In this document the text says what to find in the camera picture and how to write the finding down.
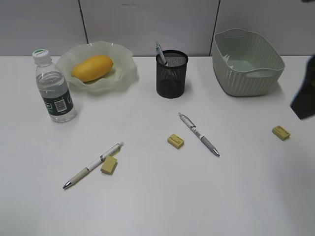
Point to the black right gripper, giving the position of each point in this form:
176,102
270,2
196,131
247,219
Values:
303,104

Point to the white waste paper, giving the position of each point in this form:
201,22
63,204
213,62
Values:
226,58

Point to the blue clip grey grip pen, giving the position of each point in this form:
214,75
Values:
160,53

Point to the yellow mango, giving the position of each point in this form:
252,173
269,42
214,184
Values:
93,68

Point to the beige grip white pen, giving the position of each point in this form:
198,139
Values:
85,171

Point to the clear plastic water bottle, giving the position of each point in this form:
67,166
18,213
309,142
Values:
53,88

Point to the yellow eraser far right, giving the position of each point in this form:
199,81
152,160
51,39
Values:
281,133

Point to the pale green plastic basket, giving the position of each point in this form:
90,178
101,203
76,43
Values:
256,64

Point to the grey grip white pen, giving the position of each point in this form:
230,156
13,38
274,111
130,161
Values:
201,137

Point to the yellow eraser with label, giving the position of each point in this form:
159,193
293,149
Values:
175,141

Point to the black mesh pen holder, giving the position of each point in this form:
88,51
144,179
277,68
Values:
170,78

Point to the pale green wavy plate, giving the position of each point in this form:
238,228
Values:
123,73

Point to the yellow eraser beside beige pen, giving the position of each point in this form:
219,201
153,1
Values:
109,165

